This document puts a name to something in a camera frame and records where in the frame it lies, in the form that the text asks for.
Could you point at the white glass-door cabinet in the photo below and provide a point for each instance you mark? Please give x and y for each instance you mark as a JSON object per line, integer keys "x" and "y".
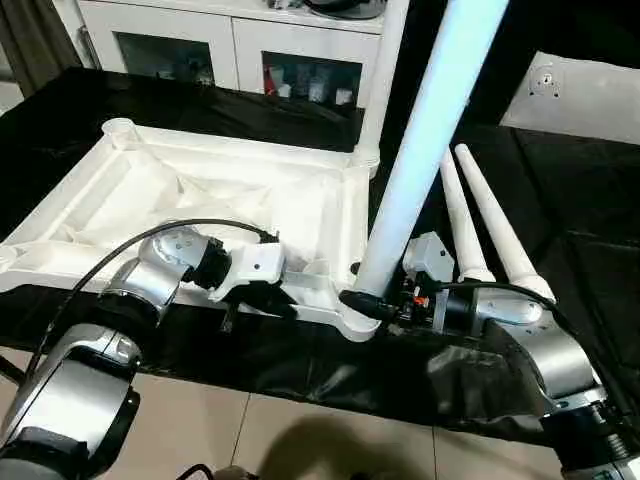
{"x": 175, "y": 30}

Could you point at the grey-brown curtain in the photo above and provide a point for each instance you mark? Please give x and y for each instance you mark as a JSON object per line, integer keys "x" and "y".
{"x": 35, "y": 45}

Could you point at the white plastic table top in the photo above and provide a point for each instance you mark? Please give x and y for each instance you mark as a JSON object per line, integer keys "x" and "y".
{"x": 125, "y": 165}

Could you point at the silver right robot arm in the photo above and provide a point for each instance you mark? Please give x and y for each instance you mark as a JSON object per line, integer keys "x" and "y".
{"x": 550, "y": 350}

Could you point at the black work mat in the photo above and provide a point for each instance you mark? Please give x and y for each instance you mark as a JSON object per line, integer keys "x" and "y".
{"x": 575, "y": 200}

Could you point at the dark cabinet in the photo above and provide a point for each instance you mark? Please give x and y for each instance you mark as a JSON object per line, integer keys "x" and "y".
{"x": 520, "y": 30}

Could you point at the red item behind glass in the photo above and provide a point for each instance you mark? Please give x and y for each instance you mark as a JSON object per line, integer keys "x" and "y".
{"x": 271, "y": 80}

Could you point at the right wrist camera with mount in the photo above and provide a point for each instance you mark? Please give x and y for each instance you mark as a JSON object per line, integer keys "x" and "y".
{"x": 430, "y": 255}

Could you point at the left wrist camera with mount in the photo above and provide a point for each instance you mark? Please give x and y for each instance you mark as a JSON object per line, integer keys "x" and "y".
{"x": 257, "y": 262}

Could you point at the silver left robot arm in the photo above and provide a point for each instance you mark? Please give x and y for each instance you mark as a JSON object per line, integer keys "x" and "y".
{"x": 150, "y": 270}

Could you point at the white board with round fitting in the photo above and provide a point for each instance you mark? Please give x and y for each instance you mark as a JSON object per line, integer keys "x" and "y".
{"x": 590, "y": 100}

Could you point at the grey round object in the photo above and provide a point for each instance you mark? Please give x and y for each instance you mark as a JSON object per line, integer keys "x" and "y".
{"x": 345, "y": 9}

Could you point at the small white jar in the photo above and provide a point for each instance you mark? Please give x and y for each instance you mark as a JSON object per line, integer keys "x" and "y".
{"x": 284, "y": 91}

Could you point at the white plastic table leg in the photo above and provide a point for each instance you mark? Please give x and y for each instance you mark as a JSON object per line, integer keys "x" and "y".
{"x": 500, "y": 225}
{"x": 382, "y": 75}
{"x": 430, "y": 125}
{"x": 462, "y": 225}

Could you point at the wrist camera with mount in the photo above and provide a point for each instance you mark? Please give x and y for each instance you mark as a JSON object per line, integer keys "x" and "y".
{"x": 430, "y": 255}
{"x": 257, "y": 262}

